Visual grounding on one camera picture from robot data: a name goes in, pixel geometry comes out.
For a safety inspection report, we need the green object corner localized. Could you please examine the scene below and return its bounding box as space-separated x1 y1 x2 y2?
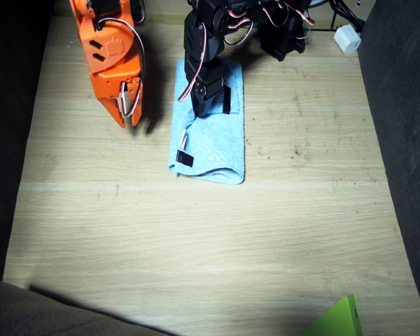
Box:
298 293 365 336

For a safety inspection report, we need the dark grey foam panel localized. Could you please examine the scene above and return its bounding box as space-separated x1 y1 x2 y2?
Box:
0 274 176 336
356 0 420 336
0 0 55 281

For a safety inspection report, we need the orange gripper servo cable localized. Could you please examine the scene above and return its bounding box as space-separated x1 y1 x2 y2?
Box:
97 17 145 116

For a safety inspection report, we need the black gripper servo cable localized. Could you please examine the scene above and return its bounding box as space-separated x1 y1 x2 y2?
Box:
178 20 211 102

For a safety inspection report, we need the black power cable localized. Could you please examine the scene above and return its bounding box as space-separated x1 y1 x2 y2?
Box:
328 0 367 32

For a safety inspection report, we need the black forearm servo cable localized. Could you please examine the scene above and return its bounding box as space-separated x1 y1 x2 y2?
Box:
223 8 255 46

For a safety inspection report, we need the light blue towel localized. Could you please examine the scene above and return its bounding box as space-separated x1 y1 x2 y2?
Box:
167 59 246 186

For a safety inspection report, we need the white power adapter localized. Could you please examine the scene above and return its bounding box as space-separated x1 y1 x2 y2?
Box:
333 24 363 55

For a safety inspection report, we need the black upper arm servo cable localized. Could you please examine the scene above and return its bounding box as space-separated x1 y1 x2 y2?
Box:
262 0 316 39

